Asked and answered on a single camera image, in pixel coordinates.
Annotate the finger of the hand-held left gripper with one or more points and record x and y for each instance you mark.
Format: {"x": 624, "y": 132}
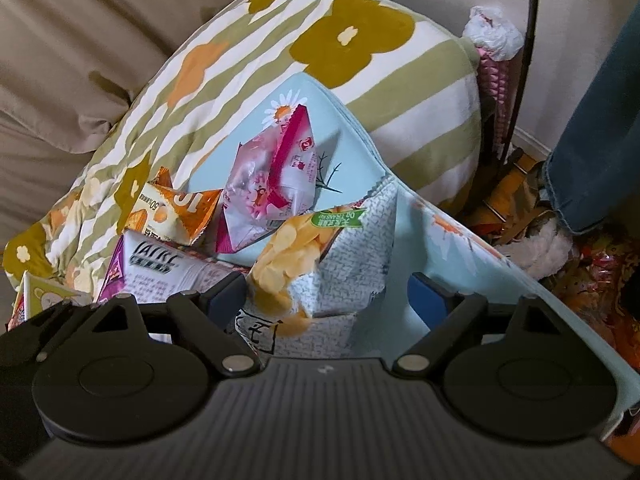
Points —
{"x": 60, "y": 332}

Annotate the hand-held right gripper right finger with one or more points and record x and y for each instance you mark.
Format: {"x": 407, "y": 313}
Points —
{"x": 425, "y": 300}

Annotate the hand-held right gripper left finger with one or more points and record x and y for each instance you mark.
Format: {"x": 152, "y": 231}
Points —
{"x": 227, "y": 294}

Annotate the grey potato chip bag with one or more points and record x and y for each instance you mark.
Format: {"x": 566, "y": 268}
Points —
{"x": 340, "y": 260}

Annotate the light blue daisy cloth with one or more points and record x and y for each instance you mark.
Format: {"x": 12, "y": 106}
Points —
{"x": 450, "y": 250}

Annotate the white purple snack bag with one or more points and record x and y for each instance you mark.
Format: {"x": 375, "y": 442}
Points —
{"x": 165, "y": 270}

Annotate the orange white snack bag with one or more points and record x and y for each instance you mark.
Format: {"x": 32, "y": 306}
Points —
{"x": 170, "y": 210}

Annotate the pink white candy bag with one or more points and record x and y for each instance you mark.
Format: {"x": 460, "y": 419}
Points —
{"x": 270, "y": 180}

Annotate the white fluffy slipper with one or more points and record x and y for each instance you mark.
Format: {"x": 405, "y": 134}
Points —
{"x": 540, "y": 255}

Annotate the heap of orange wrappers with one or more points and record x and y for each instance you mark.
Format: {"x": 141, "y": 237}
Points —
{"x": 605, "y": 280}

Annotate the pink crocheted cone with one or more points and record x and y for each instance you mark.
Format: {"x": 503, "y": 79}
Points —
{"x": 492, "y": 75}

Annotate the floral striped blanket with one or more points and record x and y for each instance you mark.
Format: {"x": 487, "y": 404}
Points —
{"x": 350, "y": 35}

